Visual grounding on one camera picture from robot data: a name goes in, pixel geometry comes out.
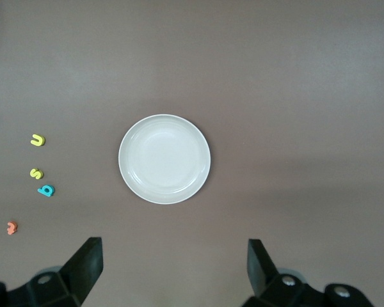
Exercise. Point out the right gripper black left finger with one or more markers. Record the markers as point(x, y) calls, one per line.
point(83, 268)

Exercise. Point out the orange foam letter t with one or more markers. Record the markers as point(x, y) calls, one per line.
point(11, 227)

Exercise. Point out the teal foam letter b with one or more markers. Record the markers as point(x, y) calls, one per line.
point(46, 190)

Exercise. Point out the yellow foam letter s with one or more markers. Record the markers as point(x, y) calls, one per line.
point(36, 173)

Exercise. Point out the beige round plate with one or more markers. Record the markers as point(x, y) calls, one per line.
point(164, 159)

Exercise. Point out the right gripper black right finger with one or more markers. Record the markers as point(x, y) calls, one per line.
point(262, 272)

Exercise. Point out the yellow foam letter u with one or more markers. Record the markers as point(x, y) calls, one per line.
point(37, 140)

